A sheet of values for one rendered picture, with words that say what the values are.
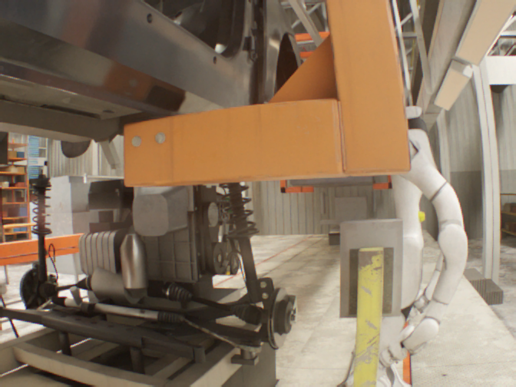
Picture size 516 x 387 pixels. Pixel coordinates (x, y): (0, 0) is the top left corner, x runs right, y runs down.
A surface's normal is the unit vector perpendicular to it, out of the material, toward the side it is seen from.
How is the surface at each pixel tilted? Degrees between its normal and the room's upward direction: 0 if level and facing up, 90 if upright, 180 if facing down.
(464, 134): 90
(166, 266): 90
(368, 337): 90
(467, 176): 90
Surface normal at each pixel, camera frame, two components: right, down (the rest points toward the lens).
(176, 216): 0.76, -0.03
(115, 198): -0.33, 0.02
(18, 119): 0.94, 0.10
